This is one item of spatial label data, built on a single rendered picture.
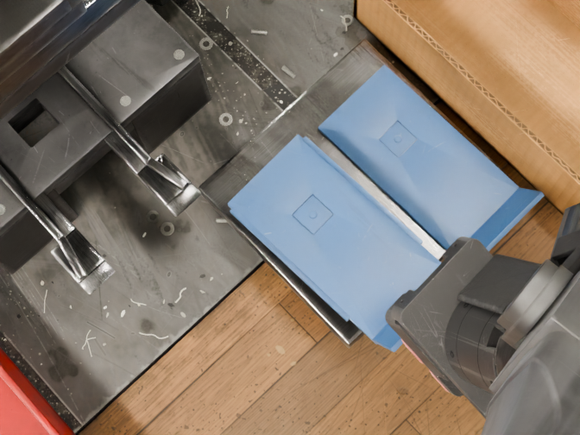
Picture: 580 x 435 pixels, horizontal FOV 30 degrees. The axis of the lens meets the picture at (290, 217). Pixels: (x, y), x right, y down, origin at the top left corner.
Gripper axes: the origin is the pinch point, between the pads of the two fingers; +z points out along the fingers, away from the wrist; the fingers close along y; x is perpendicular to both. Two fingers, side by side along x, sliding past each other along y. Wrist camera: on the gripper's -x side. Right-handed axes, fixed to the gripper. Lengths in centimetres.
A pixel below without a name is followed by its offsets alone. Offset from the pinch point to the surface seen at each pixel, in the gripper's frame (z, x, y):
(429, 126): 8.8, -11.7, 5.2
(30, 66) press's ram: -1.8, 7.6, 27.9
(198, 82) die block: 14.0, -2.1, 18.4
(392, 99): 10.5, -11.4, 8.2
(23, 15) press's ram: -6.3, 6.6, 30.1
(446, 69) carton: 6.6, -14.6, 8.1
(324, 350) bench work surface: 8.5, 5.2, -0.9
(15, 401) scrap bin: 15.0, 23.1, 10.8
